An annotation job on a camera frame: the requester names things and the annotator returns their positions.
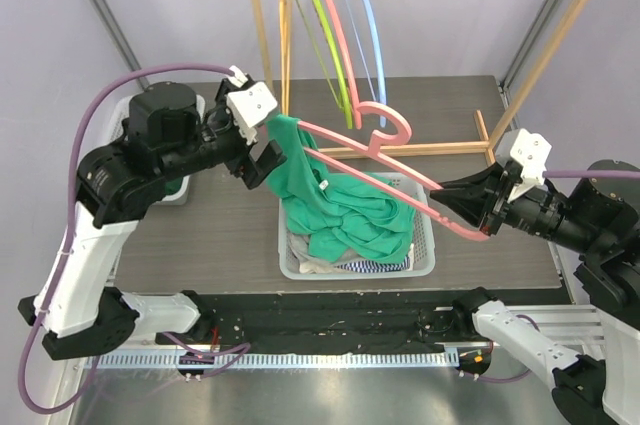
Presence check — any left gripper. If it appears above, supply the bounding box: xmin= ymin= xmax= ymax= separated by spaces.
xmin=160 ymin=80 xmax=288 ymax=187

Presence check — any green tank top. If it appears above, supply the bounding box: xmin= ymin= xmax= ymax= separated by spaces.
xmin=267 ymin=115 xmax=415 ymax=264

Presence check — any pink plastic hanger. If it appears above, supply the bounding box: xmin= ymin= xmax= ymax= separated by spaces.
xmin=297 ymin=101 xmax=489 ymax=242

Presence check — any yellow plastic hanger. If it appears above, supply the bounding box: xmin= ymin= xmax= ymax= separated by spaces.
xmin=278 ymin=0 xmax=292 ymax=115

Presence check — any lime green hanger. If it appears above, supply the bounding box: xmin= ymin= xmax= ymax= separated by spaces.
xmin=294 ymin=0 xmax=354 ymax=129

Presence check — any coral pink hanger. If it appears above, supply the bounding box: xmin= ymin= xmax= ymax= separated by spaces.
xmin=322 ymin=0 xmax=362 ymax=129

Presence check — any grey tank top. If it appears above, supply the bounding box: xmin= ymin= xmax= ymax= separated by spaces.
xmin=287 ymin=232 xmax=321 ymax=265

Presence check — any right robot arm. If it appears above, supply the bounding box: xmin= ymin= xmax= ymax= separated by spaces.
xmin=430 ymin=159 xmax=639 ymax=424

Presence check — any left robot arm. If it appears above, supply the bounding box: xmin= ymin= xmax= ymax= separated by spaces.
xmin=18 ymin=78 xmax=285 ymax=360

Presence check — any white centre laundry basket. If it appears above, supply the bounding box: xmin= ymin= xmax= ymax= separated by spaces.
xmin=278 ymin=202 xmax=436 ymax=281

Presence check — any white laundry basket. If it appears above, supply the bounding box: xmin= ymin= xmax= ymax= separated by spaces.
xmin=99 ymin=96 xmax=191 ymax=206
xmin=278 ymin=202 xmax=436 ymax=281

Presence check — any green cloth in basket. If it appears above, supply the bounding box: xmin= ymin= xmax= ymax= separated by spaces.
xmin=164 ymin=178 xmax=188 ymax=200

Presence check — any white left laundry basket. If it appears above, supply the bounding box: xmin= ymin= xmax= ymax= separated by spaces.
xmin=99 ymin=96 xmax=191 ymax=206

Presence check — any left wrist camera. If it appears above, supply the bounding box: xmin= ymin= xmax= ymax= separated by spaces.
xmin=226 ymin=66 xmax=278 ymax=145

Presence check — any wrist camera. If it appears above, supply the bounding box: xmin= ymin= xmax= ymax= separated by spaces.
xmin=226 ymin=66 xmax=278 ymax=145
xmin=494 ymin=128 xmax=552 ymax=203

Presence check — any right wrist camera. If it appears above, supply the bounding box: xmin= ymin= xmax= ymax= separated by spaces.
xmin=494 ymin=128 xmax=552 ymax=203

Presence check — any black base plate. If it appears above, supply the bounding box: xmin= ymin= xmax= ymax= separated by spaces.
xmin=154 ymin=287 xmax=536 ymax=357

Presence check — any slotted cable duct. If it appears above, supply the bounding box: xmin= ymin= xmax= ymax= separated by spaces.
xmin=98 ymin=348 xmax=459 ymax=372

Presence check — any grey right frame post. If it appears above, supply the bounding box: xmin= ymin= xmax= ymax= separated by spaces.
xmin=498 ymin=0 xmax=565 ymax=107

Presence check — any grey corner frame post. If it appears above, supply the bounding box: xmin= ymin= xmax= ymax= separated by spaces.
xmin=89 ymin=0 xmax=141 ymax=71

